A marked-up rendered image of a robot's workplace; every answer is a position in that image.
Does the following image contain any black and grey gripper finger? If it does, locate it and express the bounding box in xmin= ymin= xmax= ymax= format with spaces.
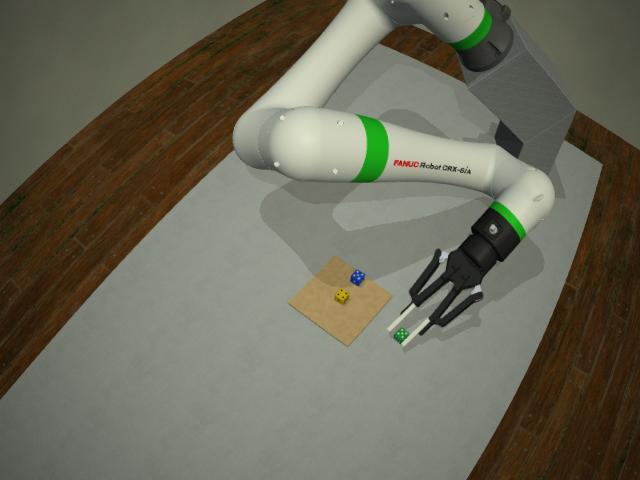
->
xmin=401 ymin=270 xmax=484 ymax=348
xmin=387 ymin=249 xmax=461 ymax=333

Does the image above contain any blue die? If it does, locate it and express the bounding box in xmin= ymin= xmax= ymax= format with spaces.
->
xmin=350 ymin=269 xmax=365 ymax=286

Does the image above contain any green die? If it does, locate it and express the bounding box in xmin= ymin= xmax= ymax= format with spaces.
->
xmin=393 ymin=327 xmax=409 ymax=344

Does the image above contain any tan square mat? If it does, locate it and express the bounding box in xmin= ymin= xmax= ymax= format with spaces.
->
xmin=288 ymin=255 xmax=393 ymax=347

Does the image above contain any yellow die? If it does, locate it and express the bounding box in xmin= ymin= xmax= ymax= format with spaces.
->
xmin=334 ymin=288 xmax=349 ymax=305

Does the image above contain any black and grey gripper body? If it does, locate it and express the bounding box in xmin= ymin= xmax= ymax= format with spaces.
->
xmin=446 ymin=234 xmax=497 ymax=290

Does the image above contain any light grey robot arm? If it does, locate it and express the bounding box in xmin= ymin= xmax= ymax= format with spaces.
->
xmin=232 ymin=0 xmax=555 ymax=262

